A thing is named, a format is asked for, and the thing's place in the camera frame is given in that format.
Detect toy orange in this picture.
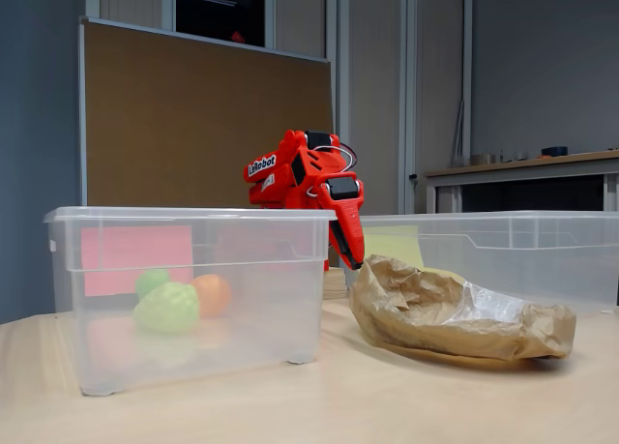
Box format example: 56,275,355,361
192,274,232,318

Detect light green toy grapes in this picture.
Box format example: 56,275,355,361
132,281,202,334

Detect green toy apple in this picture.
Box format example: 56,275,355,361
133,268,173,300

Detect clear plastic bin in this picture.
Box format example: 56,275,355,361
338,210,619,314
43,205,339,397

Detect yellow sticky note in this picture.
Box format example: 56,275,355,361
362,224,427,271

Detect wooden base block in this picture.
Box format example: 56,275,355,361
322,267,350,301

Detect crumpled brown paper bag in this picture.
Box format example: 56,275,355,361
348,254,577,363

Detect brown cork pin board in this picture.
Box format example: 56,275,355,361
78,16,335,208

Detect wooden background bench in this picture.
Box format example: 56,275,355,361
424,148,619,213

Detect pink sticky note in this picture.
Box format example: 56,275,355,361
79,224,195,298

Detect white gripper servo cable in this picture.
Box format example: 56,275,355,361
313,145,360,170

